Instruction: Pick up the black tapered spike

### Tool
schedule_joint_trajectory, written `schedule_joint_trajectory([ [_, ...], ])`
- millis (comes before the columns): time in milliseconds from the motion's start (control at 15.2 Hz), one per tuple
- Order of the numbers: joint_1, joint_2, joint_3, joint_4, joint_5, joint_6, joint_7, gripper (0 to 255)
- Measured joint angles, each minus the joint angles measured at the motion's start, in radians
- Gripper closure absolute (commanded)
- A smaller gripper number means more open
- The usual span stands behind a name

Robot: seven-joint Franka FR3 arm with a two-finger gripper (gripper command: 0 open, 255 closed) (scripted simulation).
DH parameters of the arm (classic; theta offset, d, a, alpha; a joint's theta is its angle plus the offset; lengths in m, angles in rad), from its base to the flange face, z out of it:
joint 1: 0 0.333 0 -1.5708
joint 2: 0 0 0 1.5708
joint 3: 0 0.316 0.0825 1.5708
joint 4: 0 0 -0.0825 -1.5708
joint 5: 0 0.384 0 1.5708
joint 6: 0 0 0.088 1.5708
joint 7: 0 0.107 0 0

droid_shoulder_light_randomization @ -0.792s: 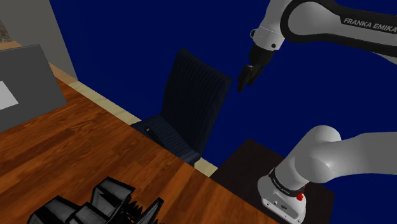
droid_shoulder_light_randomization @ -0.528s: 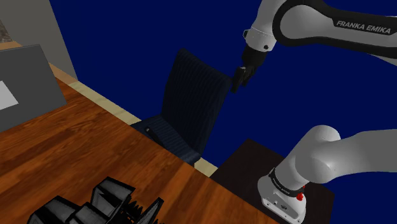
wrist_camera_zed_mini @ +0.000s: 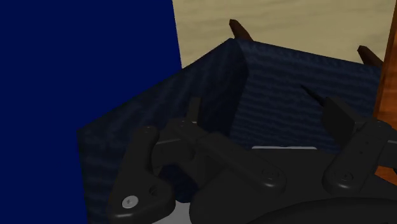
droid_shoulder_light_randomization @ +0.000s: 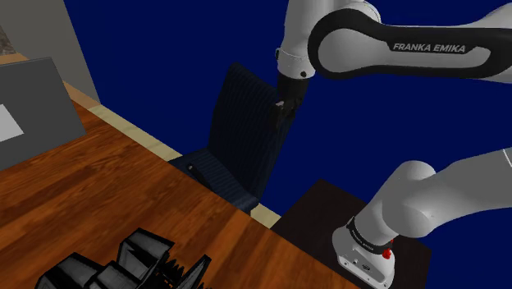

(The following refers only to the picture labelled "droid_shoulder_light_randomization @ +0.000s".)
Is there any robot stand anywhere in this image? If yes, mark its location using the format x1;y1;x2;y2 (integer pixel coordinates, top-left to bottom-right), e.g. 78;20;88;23
270;178;432;289

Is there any dark blue chair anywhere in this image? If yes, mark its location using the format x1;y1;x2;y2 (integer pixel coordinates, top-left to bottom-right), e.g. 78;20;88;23
167;62;298;214

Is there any black desk organizer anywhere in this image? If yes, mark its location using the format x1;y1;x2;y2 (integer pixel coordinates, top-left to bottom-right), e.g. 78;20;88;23
34;227;213;289

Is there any grey laptop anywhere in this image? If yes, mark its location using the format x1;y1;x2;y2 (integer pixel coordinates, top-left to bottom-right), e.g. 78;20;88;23
0;57;87;172

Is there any black pen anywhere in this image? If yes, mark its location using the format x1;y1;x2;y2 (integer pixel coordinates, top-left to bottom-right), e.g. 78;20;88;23
186;163;213;190

